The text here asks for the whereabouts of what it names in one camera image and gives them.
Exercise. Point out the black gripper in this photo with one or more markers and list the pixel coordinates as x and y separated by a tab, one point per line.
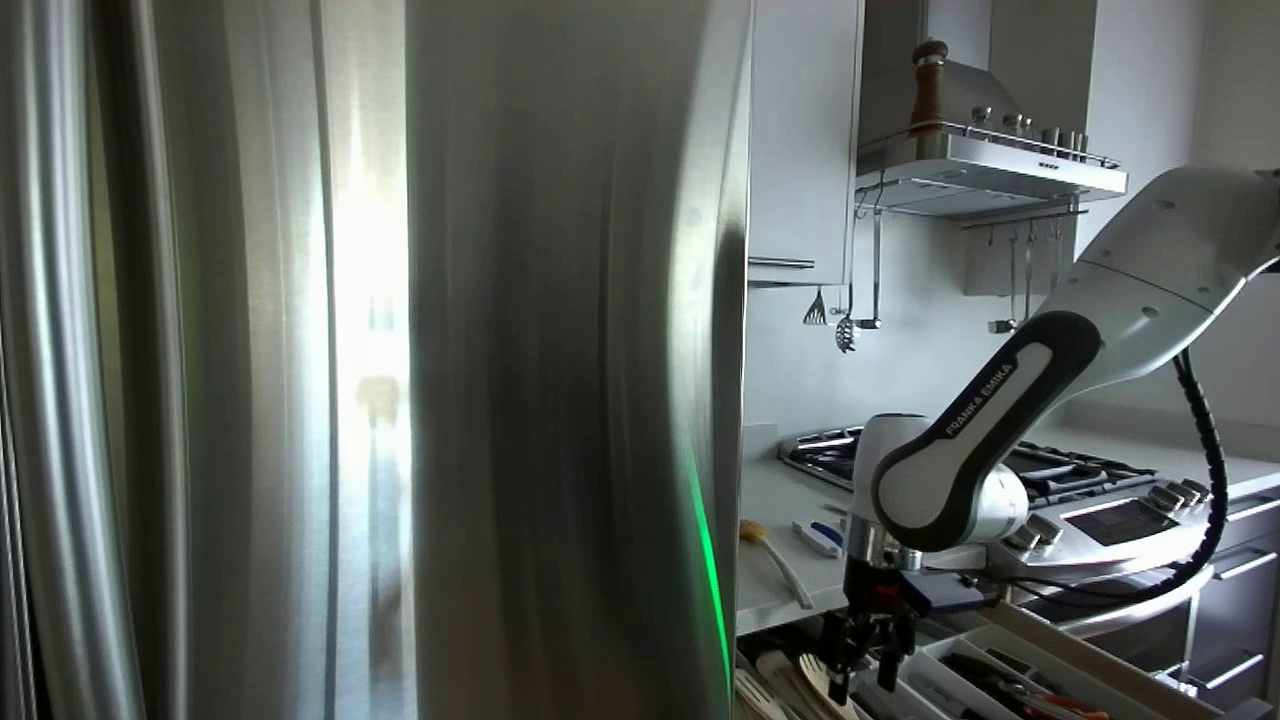
881	587

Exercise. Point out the wooden spoon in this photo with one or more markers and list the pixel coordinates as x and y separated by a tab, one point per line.
779	561

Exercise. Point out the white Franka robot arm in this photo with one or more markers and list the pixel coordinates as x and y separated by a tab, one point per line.
987	412

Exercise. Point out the open cutlery drawer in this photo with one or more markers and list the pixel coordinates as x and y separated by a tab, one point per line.
1055	663

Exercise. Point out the light wooden spatula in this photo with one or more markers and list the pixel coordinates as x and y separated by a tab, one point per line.
814	680

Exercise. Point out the wooden utensil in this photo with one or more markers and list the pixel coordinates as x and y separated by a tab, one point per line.
781	680

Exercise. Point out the small blue white item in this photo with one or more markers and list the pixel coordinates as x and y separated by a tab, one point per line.
823	536

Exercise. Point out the white cutlery tray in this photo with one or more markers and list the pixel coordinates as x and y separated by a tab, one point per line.
1014	674

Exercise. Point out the black gas cooktop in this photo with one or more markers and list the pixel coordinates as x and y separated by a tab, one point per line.
823	456

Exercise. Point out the stainless steel range hood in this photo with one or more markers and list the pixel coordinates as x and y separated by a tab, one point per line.
974	160

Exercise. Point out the white upper cabinet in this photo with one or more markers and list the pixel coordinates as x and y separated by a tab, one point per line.
801	132

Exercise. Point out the stainless steel refrigerator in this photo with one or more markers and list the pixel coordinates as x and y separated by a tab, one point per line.
403	361

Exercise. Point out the brown wooden pepper mill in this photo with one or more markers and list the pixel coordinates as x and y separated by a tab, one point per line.
930	87

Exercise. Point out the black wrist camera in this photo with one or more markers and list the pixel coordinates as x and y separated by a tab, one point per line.
954	590

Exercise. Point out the metal wall rail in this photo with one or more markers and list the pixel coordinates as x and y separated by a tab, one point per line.
873	264

